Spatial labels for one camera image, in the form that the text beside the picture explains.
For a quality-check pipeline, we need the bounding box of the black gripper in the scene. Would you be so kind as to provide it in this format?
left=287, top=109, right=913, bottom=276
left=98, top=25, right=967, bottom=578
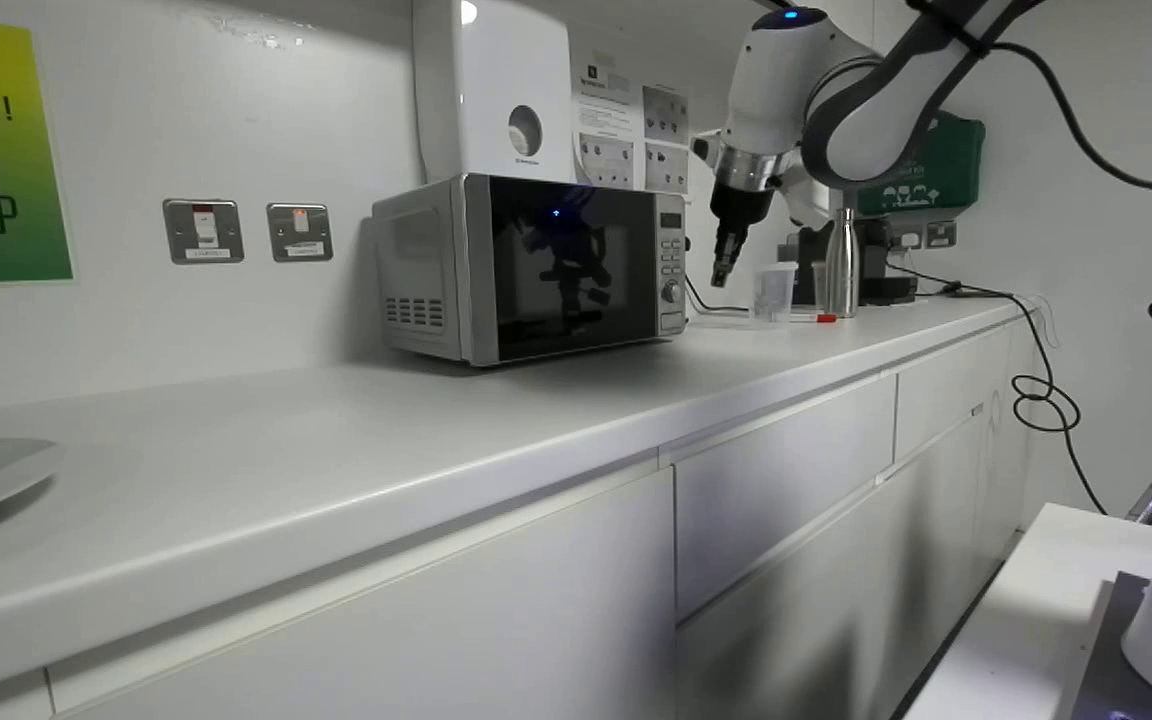
left=712, top=146, right=781, bottom=287

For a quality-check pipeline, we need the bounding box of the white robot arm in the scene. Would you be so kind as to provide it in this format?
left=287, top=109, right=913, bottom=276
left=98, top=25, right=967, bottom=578
left=710, top=0, right=1040, bottom=287

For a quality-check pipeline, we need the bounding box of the silver microwave oven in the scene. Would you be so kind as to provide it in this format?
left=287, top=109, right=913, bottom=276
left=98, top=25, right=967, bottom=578
left=369, top=173, right=685, bottom=370

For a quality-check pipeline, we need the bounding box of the clear plastic cup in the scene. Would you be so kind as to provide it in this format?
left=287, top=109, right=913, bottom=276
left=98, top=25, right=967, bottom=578
left=752, top=263, right=798, bottom=324

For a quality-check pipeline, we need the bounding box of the silver metal bottle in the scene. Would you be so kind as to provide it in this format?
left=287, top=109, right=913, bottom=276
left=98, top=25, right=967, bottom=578
left=822, top=209, right=859, bottom=319

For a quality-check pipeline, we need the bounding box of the black coffee machine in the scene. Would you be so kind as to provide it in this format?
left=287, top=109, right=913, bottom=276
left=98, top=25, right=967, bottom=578
left=856, top=221, right=924, bottom=306

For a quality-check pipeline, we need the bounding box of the white paper towel dispenser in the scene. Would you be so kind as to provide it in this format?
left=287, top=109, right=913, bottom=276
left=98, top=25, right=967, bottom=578
left=412, top=0, right=575, bottom=182

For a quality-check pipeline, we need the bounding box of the white cabinet front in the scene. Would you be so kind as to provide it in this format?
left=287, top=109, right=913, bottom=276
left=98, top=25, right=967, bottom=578
left=0, top=306, right=1028, bottom=720

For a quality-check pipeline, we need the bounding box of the small white side table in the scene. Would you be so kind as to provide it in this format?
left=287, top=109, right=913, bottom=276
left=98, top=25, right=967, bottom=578
left=904, top=503, right=1152, bottom=720

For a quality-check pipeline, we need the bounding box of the white wall socket panel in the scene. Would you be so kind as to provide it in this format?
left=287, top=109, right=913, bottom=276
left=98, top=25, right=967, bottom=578
left=574, top=47, right=687, bottom=196

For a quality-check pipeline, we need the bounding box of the black power cable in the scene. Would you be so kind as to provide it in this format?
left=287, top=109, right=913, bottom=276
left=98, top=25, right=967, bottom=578
left=913, top=268, right=1114, bottom=519

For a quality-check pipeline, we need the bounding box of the right steel wall socket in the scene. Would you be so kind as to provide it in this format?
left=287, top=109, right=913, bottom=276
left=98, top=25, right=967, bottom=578
left=268, top=205, right=332, bottom=263

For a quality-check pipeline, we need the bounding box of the steel wall socket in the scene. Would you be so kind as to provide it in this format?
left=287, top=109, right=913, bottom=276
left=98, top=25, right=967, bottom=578
left=268, top=205, right=332, bottom=263
left=164, top=201, right=244, bottom=263

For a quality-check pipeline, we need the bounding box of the left steel wall socket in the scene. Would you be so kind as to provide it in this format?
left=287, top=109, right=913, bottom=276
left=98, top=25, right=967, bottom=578
left=164, top=201, right=244, bottom=263

